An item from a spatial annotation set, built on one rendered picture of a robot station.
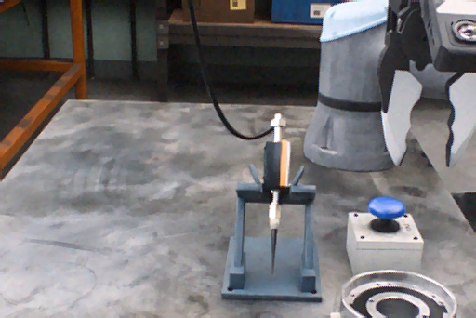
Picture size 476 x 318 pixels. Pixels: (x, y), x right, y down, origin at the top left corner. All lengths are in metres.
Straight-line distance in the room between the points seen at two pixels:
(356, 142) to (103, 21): 3.68
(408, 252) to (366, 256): 0.04
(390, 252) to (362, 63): 0.35
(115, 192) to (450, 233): 0.43
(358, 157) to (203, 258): 0.34
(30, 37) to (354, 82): 3.84
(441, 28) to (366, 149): 0.52
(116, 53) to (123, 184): 3.69
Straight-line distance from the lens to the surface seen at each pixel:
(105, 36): 4.71
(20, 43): 4.83
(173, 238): 0.89
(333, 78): 1.10
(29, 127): 3.03
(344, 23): 1.07
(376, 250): 0.81
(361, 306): 0.71
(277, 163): 0.78
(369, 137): 1.10
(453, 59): 0.59
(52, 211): 0.98
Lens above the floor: 1.20
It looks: 21 degrees down
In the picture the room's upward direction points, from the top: 3 degrees clockwise
